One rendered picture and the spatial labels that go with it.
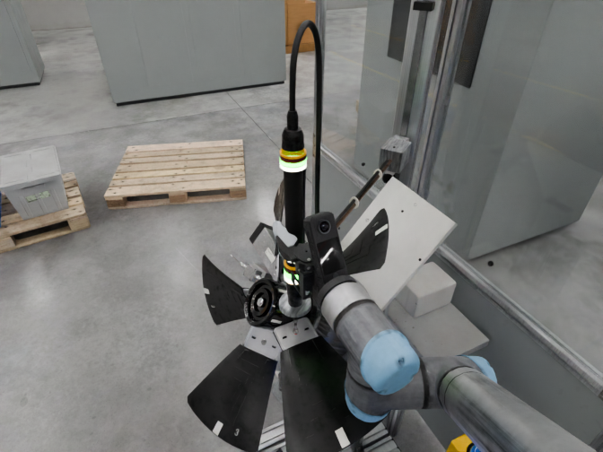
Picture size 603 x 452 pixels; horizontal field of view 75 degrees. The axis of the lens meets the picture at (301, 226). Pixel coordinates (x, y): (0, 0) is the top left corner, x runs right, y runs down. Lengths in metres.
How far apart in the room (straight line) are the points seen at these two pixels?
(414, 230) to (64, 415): 1.98
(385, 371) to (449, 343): 0.90
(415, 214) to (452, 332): 0.51
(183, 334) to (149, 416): 0.50
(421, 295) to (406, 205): 0.38
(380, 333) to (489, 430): 0.16
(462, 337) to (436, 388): 0.82
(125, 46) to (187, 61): 0.80
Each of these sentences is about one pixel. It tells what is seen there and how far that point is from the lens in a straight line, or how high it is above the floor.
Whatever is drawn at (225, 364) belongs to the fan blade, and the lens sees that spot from 1.06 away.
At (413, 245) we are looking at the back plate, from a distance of 1.06.
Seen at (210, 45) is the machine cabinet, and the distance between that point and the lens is 6.23.
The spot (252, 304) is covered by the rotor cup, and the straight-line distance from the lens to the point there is 0.98.
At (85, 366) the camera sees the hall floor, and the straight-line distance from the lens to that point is 2.61.
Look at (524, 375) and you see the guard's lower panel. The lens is 1.50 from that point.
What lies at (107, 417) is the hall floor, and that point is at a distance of 2.38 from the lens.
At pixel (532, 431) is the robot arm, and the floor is 1.56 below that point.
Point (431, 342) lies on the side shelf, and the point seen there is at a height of 0.86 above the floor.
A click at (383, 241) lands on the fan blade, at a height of 1.44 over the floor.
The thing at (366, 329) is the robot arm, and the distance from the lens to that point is 0.55.
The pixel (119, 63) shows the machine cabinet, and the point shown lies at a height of 0.57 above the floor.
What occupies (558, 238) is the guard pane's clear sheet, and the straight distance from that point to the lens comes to 1.23.
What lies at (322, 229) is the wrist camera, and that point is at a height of 1.57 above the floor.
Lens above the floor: 1.93
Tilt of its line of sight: 37 degrees down
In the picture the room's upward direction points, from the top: straight up
